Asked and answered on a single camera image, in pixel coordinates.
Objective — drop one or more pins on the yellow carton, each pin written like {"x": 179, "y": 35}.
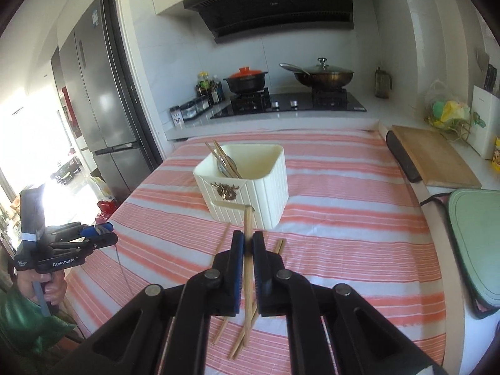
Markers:
{"x": 496, "y": 154}

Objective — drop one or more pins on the row of wooden chopsticks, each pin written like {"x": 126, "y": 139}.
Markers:
{"x": 279, "y": 248}

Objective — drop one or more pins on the chopsticks and spoon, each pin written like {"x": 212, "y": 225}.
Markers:
{"x": 220, "y": 150}

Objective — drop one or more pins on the person's left forearm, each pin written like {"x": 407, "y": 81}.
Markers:
{"x": 27, "y": 324}

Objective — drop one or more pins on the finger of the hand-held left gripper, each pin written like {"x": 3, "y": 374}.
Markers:
{"x": 97, "y": 229}
{"x": 103, "y": 240}

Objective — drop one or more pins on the black gas cooktop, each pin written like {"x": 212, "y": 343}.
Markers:
{"x": 293, "y": 103}

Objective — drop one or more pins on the pink striped tablecloth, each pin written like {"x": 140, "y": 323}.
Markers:
{"x": 351, "y": 242}

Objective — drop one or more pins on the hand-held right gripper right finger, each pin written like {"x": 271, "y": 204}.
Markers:
{"x": 259, "y": 281}

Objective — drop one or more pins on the person's left hand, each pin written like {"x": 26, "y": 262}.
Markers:
{"x": 56, "y": 287}

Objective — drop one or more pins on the black range hood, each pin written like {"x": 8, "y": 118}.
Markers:
{"x": 281, "y": 7}

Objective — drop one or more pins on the dark soy sauce bottle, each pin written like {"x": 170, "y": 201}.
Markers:
{"x": 216, "y": 90}

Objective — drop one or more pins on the white knife block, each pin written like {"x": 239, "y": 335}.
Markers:
{"x": 486, "y": 125}

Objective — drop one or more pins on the dark glass pitcher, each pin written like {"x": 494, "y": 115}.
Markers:
{"x": 382, "y": 84}

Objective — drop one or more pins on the glass wok lid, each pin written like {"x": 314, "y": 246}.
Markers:
{"x": 322, "y": 68}

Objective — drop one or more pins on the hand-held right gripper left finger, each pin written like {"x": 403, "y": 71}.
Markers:
{"x": 237, "y": 281}

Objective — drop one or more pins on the cream ribbed utensil box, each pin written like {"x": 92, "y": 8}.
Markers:
{"x": 265, "y": 187}

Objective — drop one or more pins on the wooden cutting board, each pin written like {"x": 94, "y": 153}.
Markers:
{"x": 437, "y": 156}

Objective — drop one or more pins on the sauce bottle yellow cap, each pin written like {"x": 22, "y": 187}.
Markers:
{"x": 203, "y": 84}

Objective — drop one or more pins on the grey shelf cabinet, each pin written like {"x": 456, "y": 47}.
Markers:
{"x": 64, "y": 74}

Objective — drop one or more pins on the red hanging cloth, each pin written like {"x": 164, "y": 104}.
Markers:
{"x": 69, "y": 105}

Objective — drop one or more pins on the green cutting board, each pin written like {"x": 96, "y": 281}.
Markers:
{"x": 476, "y": 250}

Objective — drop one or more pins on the black clay pot orange lid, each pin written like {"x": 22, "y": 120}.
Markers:
{"x": 246, "y": 80}

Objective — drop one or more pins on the dark wooden dining furniture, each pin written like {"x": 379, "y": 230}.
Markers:
{"x": 68, "y": 172}

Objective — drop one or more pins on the dark metal wok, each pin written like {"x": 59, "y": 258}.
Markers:
{"x": 324, "y": 80}

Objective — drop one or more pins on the grey steel refrigerator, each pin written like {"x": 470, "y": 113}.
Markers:
{"x": 101, "y": 105}

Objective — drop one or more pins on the plastic bag yellow green contents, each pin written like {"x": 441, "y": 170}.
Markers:
{"x": 449, "y": 111}

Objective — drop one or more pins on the brown wooden chopstick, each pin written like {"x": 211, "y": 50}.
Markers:
{"x": 213, "y": 152}
{"x": 247, "y": 222}

